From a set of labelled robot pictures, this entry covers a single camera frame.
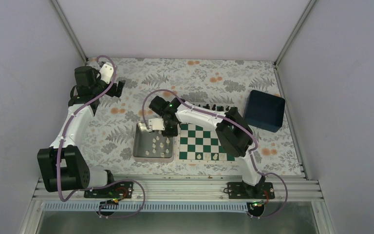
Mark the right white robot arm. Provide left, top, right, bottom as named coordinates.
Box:
left=146, top=96, right=265, bottom=198

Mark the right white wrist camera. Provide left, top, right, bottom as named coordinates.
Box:
left=146, top=118, right=165, bottom=132

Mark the dark blue box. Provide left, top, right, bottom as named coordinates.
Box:
left=243, top=90, right=285, bottom=133

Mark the purple cable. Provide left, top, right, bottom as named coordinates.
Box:
left=142, top=89, right=289, bottom=219
left=55, top=55, right=146, bottom=220

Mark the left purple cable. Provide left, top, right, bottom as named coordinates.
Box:
left=55, top=55, right=146, bottom=220

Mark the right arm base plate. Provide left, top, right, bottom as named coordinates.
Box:
left=223, top=182, right=275, bottom=199

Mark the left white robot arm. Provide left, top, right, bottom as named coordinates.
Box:
left=37, top=62, right=123, bottom=197

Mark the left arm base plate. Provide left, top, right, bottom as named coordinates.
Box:
left=84, top=181, right=133, bottom=199

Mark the floral table mat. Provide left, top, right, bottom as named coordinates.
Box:
left=77, top=57, right=304, bottom=176

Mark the aluminium frame rail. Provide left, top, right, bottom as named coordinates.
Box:
left=32, top=178, right=324, bottom=202

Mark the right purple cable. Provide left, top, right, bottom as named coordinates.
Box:
left=142, top=89, right=289, bottom=219

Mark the green white chessboard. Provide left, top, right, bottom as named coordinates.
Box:
left=176, top=105, right=248, bottom=164

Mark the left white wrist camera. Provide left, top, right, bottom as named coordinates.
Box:
left=99, top=62, right=114, bottom=84

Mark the metal tray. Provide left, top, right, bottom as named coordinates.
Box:
left=132, top=122, right=174, bottom=163

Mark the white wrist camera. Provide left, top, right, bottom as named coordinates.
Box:
left=146, top=118, right=165, bottom=132
left=99, top=62, right=114, bottom=84

